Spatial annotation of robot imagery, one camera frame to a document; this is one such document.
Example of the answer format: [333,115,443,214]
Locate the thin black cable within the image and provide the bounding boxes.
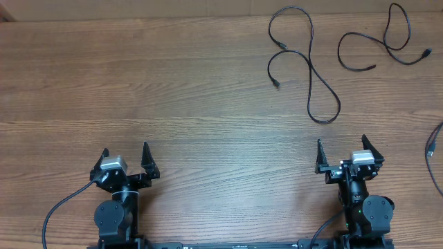
[266,5,342,125]

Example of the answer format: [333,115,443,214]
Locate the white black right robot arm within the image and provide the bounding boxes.
[309,135,395,248]

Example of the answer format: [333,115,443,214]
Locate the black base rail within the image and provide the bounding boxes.
[86,237,395,249]

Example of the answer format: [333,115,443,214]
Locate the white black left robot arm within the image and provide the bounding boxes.
[90,142,160,248]

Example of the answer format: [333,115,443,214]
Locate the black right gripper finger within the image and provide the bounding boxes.
[361,134,385,165]
[315,139,329,174]

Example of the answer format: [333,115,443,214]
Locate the black USB cable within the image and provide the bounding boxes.
[424,120,443,198]

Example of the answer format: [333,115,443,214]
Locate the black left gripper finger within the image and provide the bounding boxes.
[141,141,160,179]
[89,148,109,180]

